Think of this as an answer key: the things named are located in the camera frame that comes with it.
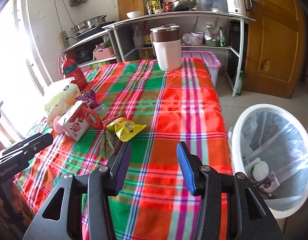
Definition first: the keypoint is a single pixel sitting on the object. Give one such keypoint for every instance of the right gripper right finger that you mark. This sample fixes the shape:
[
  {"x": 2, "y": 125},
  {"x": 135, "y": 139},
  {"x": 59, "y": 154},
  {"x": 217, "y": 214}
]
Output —
[{"x": 248, "y": 216}]

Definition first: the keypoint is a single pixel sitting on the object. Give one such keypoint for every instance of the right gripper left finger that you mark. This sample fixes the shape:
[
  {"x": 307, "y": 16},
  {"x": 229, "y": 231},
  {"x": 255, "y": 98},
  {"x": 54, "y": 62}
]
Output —
[{"x": 60, "y": 215}]

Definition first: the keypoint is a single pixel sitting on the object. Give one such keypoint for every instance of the green grey snack wrapper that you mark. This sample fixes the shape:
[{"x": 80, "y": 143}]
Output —
[{"x": 107, "y": 148}]

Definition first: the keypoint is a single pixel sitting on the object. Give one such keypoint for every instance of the purple milk carton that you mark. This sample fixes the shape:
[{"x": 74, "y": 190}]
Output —
[{"x": 270, "y": 183}]

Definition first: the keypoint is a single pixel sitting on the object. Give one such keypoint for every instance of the white yogurt cup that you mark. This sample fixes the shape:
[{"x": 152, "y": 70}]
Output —
[{"x": 260, "y": 170}]

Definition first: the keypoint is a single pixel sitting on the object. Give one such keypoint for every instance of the yellow snack wrapper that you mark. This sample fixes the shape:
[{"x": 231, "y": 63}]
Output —
[{"x": 125, "y": 129}]

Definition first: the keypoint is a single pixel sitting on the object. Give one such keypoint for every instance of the red lid jelly cup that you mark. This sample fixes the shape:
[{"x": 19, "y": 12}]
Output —
[{"x": 95, "y": 116}]

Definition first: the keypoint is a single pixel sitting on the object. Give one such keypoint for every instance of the pink strawberry milk carton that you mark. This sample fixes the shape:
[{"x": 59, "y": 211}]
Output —
[{"x": 73, "y": 122}]

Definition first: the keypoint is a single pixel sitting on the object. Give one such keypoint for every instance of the purple plum snack bag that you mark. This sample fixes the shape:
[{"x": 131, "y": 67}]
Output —
[{"x": 90, "y": 97}]

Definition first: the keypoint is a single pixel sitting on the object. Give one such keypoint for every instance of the white trash bin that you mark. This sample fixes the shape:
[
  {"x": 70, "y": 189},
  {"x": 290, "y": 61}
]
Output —
[{"x": 265, "y": 132}]

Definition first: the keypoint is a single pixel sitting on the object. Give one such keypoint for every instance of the tissue pack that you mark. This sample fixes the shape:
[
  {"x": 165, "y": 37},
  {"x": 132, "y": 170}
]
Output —
[{"x": 60, "y": 90}]

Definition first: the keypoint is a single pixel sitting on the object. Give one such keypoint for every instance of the red water bottle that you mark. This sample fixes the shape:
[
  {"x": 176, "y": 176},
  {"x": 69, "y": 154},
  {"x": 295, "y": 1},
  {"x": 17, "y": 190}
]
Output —
[{"x": 69, "y": 68}]

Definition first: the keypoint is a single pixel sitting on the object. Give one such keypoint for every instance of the plaid tablecloth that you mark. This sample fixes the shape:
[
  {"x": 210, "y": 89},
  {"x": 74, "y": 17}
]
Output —
[{"x": 175, "y": 106}]

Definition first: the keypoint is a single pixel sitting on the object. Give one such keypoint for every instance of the pink basket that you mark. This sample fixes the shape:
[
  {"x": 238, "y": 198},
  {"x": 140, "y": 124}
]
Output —
[{"x": 103, "y": 53}]

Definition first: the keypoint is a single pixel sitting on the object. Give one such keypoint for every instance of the power strip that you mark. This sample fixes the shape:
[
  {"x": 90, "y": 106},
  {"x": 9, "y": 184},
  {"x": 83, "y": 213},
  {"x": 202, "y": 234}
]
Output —
[{"x": 64, "y": 40}]

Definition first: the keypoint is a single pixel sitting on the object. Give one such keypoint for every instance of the green glass bottle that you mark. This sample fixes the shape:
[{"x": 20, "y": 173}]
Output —
[{"x": 240, "y": 83}]

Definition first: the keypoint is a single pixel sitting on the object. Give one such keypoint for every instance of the steel steamer pot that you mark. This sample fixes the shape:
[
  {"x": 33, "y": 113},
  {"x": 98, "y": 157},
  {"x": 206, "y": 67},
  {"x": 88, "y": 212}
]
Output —
[{"x": 89, "y": 24}]

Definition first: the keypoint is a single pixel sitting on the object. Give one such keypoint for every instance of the white brown pitcher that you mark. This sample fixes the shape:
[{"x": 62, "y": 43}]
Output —
[{"x": 166, "y": 42}]

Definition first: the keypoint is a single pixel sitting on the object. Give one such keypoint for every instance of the pink lid storage bin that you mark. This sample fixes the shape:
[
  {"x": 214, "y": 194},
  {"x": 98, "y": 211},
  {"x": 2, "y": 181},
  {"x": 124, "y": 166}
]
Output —
[{"x": 209, "y": 59}]

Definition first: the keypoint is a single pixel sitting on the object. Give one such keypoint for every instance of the white bowl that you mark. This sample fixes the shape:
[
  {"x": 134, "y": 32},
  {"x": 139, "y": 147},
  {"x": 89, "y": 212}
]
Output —
[{"x": 133, "y": 14}]

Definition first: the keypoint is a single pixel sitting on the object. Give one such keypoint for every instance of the wooden door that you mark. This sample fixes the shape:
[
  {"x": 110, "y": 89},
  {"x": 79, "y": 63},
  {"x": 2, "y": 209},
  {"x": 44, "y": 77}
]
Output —
[{"x": 276, "y": 43}]

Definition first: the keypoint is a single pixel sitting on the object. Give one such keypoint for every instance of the wooden cutting board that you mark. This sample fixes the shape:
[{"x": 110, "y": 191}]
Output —
[{"x": 125, "y": 6}]

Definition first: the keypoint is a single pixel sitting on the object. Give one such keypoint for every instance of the green label sauce bottle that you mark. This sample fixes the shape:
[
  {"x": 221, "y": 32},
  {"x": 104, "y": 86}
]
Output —
[{"x": 155, "y": 5}]

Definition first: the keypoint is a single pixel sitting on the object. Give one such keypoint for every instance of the dark soy sauce bottle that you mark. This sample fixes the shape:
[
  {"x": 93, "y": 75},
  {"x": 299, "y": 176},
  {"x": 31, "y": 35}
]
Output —
[{"x": 161, "y": 4}]

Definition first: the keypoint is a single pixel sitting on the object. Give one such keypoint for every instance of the frying pan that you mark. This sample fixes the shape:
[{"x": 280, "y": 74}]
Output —
[{"x": 183, "y": 5}]

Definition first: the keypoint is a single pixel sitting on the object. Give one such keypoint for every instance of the clear storage box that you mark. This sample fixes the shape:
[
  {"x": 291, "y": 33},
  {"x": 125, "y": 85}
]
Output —
[{"x": 219, "y": 6}]

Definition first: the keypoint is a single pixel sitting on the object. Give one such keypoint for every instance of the white electric kettle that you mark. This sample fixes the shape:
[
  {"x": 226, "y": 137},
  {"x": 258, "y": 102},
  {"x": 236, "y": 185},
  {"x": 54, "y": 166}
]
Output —
[{"x": 239, "y": 7}]

